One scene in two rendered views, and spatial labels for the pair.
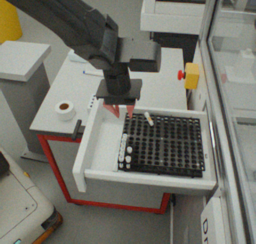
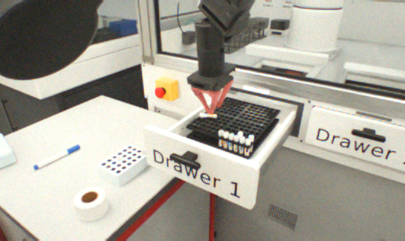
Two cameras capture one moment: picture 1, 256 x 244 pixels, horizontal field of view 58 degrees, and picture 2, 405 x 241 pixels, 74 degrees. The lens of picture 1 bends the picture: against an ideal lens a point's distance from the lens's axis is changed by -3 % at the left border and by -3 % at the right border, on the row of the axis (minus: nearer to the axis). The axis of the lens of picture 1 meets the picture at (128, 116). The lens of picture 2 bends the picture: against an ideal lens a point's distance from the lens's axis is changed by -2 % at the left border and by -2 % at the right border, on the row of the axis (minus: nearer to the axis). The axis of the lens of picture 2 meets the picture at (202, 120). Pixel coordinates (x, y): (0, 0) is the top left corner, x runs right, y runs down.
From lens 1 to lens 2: 60 cm
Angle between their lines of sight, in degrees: 52
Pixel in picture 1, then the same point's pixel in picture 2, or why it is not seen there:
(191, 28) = (94, 72)
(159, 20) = (59, 77)
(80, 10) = not seen: outside the picture
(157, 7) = not seen: hidden behind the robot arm
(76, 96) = (71, 189)
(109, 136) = not seen: hidden behind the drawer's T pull
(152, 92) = (139, 131)
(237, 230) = (356, 91)
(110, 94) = (218, 76)
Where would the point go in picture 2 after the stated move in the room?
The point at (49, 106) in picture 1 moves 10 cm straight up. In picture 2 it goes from (53, 226) to (39, 192)
